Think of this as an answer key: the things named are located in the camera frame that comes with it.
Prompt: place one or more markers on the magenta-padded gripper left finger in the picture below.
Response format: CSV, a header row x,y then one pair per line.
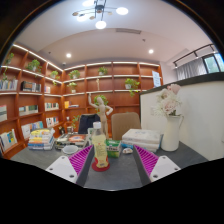
x,y
61,168

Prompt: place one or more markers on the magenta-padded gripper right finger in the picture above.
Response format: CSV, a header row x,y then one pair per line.
x,y
164,168

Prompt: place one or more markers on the clear bottle with yellow drink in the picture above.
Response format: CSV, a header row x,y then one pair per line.
x,y
100,148

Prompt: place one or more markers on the stack of dark books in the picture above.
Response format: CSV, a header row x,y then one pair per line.
x,y
71,140

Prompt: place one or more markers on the flat round red coaster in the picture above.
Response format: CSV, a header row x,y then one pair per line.
x,y
95,169

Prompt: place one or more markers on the stack of colourful books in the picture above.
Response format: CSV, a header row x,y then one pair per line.
x,y
41,139

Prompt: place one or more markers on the white pitcher vase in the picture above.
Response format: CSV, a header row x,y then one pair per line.
x,y
171,133

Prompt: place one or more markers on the stack of white books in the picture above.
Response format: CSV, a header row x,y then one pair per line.
x,y
141,138

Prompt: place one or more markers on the small round printed trinket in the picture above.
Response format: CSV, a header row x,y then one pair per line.
x,y
127,150

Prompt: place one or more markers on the tall green and white carton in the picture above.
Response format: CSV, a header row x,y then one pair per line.
x,y
90,133

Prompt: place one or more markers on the dark chair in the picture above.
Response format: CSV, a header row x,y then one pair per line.
x,y
87,123

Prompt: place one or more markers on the green and white tissue box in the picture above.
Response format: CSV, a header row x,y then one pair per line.
x,y
114,148

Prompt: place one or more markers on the pink and white flower bouquet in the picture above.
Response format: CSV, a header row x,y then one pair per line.
x,y
168,103

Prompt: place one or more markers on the wooden shelf unit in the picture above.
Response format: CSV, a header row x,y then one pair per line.
x,y
50,96

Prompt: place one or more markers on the grey curtain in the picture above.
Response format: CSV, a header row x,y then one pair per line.
x,y
191,69

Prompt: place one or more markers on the round recessed ceiling light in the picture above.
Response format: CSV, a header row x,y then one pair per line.
x,y
68,55
151,51

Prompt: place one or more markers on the window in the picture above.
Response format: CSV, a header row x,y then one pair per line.
x,y
213,63

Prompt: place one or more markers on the ceiling air vent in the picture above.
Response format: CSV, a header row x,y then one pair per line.
x,y
128,31

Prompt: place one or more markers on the ceiling lamp with round bulbs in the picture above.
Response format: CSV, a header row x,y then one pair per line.
x,y
100,13

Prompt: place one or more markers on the black ceiling track rail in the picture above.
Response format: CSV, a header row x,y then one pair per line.
x,y
195,52

